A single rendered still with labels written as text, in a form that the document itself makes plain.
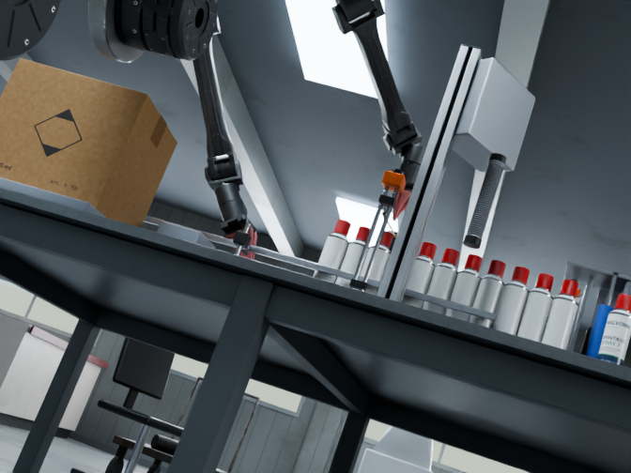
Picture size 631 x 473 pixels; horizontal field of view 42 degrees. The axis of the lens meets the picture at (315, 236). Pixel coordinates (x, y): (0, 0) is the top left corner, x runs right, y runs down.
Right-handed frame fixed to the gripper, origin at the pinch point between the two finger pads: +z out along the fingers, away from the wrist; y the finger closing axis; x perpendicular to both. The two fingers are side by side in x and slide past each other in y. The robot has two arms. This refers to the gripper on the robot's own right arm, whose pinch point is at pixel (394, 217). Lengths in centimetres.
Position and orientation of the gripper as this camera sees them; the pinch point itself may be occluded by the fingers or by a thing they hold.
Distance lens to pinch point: 211.8
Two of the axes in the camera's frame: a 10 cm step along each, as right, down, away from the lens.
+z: -3.3, 9.1, -2.5
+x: -1.8, -3.2, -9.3
